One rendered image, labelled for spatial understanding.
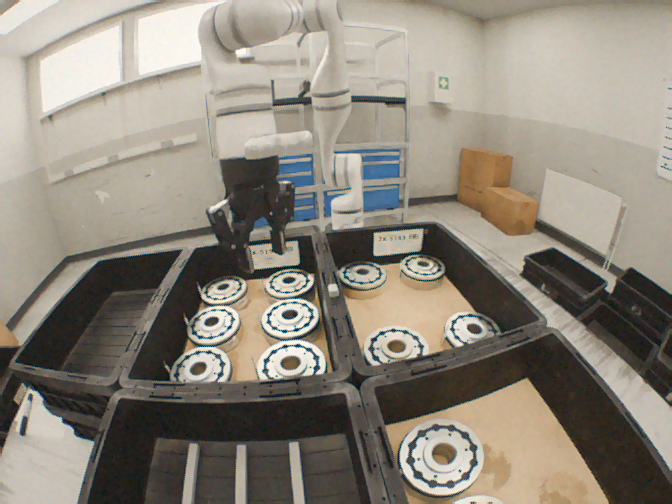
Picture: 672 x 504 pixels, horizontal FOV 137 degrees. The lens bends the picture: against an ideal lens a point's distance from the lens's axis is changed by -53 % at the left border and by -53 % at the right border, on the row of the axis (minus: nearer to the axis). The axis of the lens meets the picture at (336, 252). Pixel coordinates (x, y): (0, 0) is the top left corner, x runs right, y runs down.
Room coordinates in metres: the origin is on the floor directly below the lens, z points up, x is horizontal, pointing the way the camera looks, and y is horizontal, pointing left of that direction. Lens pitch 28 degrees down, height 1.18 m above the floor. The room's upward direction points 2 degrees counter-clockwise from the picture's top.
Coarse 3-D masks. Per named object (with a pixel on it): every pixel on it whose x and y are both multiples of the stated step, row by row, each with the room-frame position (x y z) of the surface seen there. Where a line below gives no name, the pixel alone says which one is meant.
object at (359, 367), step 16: (400, 224) 0.60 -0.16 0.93; (416, 224) 0.60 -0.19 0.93; (432, 224) 0.60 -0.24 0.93; (320, 240) 0.53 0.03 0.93; (480, 256) 0.43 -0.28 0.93; (336, 272) 0.40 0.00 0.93; (496, 272) 0.37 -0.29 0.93; (512, 288) 0.32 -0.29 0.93; (336, 304) 0.32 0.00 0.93; (528, 304) 0.27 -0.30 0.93; (544, 320) 0.23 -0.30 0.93; (352, 336) 0.26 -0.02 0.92; (496, 336) 0.22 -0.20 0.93; (512, 336) 0.21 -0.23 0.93; (352, 352) 0.22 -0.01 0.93; (448, 352) 0.21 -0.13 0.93; (464, 352) 0.20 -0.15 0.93; (352, 368) 0.20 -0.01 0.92; (368, 368) 0.20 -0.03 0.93; (384, 368) 0.19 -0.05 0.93; (400, 368) 0.19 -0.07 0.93
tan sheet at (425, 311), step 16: (400, 288) 0.48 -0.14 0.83; (448, 288) 0.47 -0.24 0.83; (352, 304) 0.44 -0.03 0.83; (368, 304) 0.43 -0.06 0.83; (384, 304) 0.43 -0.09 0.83; (400, 304) 0.43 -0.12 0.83; (416, 304) 0.42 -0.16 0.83; (432, 304) 0.42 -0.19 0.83; (448, 304) 0.41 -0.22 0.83; (464, 304) 0.41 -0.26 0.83; (352, 320) 0.39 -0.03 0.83; (368, 320) 0.39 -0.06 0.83; (384, 320) 0.38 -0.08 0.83; (400, 320) 0.38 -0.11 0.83; (416, 320) 0.38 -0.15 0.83; (432, 320) 0.37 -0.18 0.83; (432, 336) 0.33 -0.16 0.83; (432, 352) 0.29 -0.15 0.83
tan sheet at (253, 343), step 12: (312, 276) 0.55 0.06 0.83; (252, 288) 0.50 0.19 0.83; (252, 300) 0.46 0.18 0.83; (264, 300) 0.46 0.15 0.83; (312, 300) 0.45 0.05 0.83; (240, 312) 0.42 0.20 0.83; (252, 312) 0.42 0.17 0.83; (264, 312) 0.42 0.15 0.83; (252, 324) 0.38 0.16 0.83; (252, 336) 0.35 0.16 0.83; (264, 336) 0.35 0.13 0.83; (324, 336) 0.35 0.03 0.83; (192, 348) 0.31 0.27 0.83; (240, 348) 0.32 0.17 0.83; (252, 348) 0.32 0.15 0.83; (264, 348) 0.32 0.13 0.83; (324, 348) 0.32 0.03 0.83; (240, 360) 0.29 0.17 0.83; (240, 372) 0.27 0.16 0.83; (252, 372) 0.27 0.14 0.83
